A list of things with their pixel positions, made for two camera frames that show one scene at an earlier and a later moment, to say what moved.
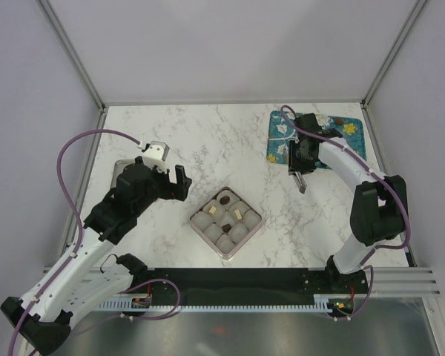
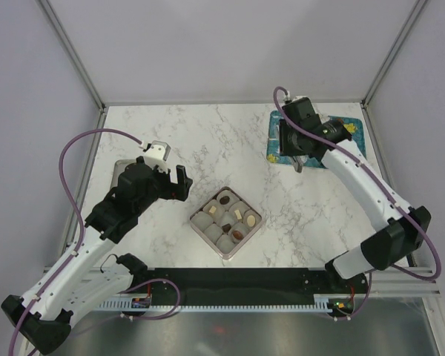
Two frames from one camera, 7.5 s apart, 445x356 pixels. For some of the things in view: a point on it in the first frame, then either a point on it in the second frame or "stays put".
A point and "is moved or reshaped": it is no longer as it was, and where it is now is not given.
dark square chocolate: x=226 y=228 stays put
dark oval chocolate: x=225 y=199 stays put
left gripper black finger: x=180 y=173 stays put
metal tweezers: x=301 y=184 is moved or reshaped
